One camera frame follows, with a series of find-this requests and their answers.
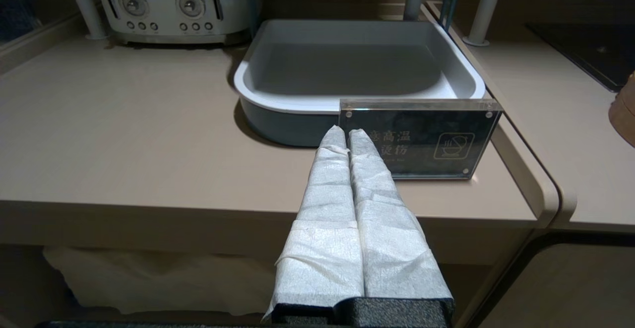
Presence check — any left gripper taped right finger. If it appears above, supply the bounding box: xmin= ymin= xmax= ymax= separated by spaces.
xmin=347 ymin=129 xmax=454 ymax=300

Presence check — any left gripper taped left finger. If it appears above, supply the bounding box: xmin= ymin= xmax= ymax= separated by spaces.
xmin=263 ymin=125 xmax=366 ymax=320

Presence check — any small bamboo steamer basket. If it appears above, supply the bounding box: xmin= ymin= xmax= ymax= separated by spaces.
xmin=608 ymin=92 xmax=635 ymax=148

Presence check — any clear acrylic warning sign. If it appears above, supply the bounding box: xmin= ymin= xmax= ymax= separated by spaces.
xmin=339 ymin=98 xmax=503 ymax=181

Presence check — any white plastic sheet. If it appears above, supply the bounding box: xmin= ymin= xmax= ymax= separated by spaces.
xmin=42 ymin=245 xmax=278 ymax=317

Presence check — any white tray with blue base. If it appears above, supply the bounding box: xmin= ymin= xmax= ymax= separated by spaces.
xmin=233 ymin=19 xmax=487 ymax=147

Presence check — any black induction cooktop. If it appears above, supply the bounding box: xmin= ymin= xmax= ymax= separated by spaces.
xmin=527 ymin=23 xmax=635 ymax=93

